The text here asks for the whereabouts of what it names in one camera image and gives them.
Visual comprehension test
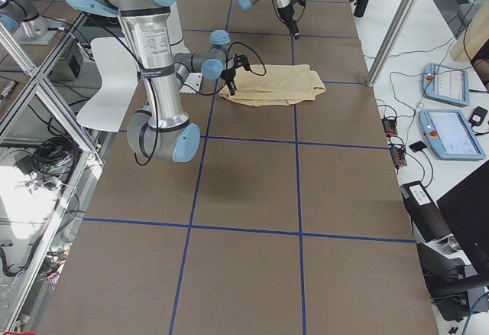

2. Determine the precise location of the far teach pendant tablet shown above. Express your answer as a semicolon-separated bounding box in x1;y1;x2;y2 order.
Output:
422;63;470;107

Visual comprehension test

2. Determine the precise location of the cream printed t-shirt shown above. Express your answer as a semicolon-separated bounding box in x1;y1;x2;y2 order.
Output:
219;64;326;107

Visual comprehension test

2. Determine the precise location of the black power adapter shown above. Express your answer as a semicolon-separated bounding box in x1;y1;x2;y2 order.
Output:
468;106;488;126

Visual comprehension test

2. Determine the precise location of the grey aluminium frame post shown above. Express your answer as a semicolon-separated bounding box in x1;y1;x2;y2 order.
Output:
365;0;417;87

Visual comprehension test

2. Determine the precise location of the black monitor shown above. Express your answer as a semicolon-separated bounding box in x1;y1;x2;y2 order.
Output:
437;163;488;273

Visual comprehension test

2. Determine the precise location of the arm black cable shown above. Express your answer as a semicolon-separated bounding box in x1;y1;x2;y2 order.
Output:
190;42;268;97
288;0;307;26

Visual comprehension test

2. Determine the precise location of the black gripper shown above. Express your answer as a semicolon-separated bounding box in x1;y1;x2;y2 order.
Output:
277;0;306;40
220;54;251;96

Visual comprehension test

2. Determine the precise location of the teach pendant tablet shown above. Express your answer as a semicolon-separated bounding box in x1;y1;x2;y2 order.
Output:
419;109;486;161
422;63;470;107

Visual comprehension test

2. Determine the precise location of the near teach pendant tablet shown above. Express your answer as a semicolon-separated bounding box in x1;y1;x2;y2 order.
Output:
419;109;486;161

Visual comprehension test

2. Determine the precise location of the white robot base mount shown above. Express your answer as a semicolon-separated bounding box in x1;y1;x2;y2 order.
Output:
180;73;202;94

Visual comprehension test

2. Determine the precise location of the orange black electronics board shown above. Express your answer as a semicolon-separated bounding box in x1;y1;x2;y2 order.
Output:
381;117;398;137

